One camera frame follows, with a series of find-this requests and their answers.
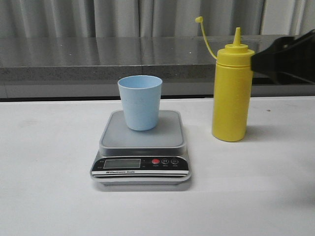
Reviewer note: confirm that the grey pleated curtain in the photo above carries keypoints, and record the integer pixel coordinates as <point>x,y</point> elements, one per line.
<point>153,18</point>

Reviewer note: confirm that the yellow squeeze bottle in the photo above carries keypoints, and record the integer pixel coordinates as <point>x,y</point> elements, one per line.
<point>232,87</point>

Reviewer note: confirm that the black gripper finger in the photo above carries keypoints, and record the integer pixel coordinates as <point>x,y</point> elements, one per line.
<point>288,57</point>

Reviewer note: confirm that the light blue plastic cup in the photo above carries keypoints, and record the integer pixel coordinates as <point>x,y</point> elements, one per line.
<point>140,96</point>

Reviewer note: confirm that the silver electronic kitchen scale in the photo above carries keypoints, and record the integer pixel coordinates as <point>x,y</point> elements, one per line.
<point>156,159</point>

